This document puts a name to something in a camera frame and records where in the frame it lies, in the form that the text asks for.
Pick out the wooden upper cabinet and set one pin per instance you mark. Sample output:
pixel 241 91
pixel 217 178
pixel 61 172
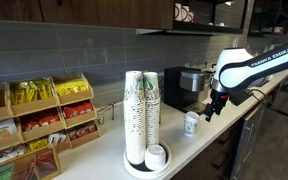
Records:
pixel 84 11

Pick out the white mug red band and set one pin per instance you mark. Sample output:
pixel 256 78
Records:
pixel 185 13
pixel 177 11
pixel 191 16

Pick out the white tea bag packets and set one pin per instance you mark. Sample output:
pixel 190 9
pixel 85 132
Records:
pixel 2 129

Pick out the shorter paper cup stack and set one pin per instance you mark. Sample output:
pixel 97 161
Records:
pixel 152 110

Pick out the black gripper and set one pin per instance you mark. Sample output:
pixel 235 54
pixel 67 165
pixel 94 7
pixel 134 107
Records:
pixel 219 98

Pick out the black open wall shelf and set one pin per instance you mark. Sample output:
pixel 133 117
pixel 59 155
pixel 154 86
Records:
pixel 210 26

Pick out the yellow tea packets wide bundle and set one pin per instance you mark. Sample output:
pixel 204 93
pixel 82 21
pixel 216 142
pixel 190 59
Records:
pixel 30 90

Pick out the white lid stack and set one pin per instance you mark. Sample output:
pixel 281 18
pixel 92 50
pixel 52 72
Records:
pixel 155 157

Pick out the red tea packets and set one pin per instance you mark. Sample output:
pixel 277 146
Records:
pixel 78 109
pixel 82 131
pixel 40 121

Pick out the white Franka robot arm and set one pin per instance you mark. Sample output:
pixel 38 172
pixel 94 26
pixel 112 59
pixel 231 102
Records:
pixel 250 68

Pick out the wooden display box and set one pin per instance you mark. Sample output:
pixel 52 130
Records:
pixel 44 165

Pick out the white round cup tray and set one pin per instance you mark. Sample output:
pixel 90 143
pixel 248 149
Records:
pixel 134 169

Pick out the wooden tea organizer rack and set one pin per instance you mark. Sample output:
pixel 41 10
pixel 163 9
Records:
pixel 34 107

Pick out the white plastic cup lid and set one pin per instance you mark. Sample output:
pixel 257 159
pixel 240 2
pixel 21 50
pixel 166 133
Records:
pixel 192 116

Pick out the tall paper cup stack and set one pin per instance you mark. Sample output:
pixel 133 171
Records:
pixel 134 116

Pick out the grey drawer cabinet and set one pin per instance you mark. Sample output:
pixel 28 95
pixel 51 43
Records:
pixel 249 140

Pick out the printed paper coffee cup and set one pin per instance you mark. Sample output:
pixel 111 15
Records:
pixel 190 128

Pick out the black Keurig coffee machine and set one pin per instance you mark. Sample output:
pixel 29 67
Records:
pixel 175 88

